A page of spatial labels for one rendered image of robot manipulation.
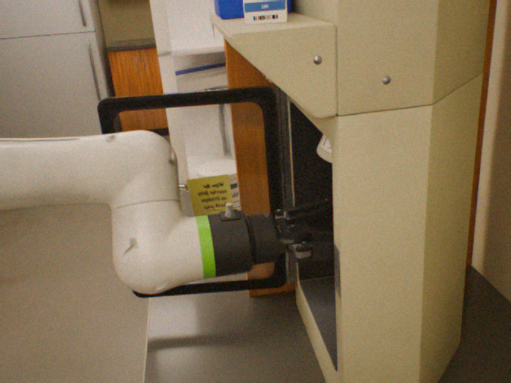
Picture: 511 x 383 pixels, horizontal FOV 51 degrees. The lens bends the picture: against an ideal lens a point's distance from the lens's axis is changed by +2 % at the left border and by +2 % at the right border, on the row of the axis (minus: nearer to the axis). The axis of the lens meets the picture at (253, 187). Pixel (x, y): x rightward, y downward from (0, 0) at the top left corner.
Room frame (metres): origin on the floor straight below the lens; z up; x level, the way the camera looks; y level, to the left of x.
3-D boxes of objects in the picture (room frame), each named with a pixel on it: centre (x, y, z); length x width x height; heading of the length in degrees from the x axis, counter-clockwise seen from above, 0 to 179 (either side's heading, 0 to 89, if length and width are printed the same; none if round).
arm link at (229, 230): (0.69, 0.04, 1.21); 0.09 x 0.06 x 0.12; 9
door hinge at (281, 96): (0.88, -0.06, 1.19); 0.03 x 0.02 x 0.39; 6
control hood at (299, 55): (0.73, -0.03, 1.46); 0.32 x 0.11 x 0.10; 6
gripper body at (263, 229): (0.70, -0.03, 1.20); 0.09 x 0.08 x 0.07; 99
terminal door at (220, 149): (0.89, 0.10, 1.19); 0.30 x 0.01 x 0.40; 89
